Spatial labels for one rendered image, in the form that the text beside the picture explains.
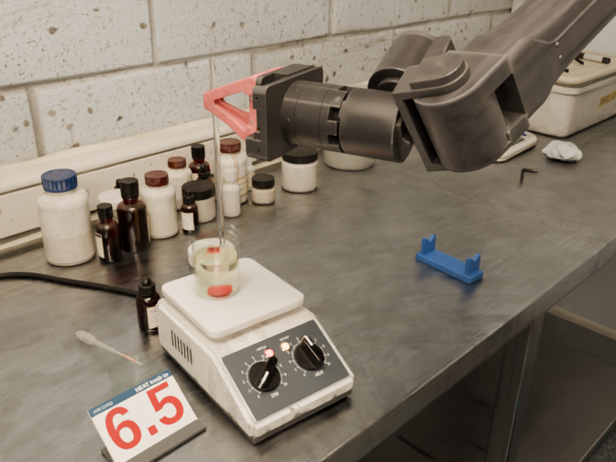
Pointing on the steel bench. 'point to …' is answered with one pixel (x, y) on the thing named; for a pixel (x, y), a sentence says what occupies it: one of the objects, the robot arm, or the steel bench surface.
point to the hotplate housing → (255, 430)
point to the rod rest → (466, 272)
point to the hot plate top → (236, 313)
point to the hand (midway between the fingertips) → (213, 100)
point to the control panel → (312, 380)
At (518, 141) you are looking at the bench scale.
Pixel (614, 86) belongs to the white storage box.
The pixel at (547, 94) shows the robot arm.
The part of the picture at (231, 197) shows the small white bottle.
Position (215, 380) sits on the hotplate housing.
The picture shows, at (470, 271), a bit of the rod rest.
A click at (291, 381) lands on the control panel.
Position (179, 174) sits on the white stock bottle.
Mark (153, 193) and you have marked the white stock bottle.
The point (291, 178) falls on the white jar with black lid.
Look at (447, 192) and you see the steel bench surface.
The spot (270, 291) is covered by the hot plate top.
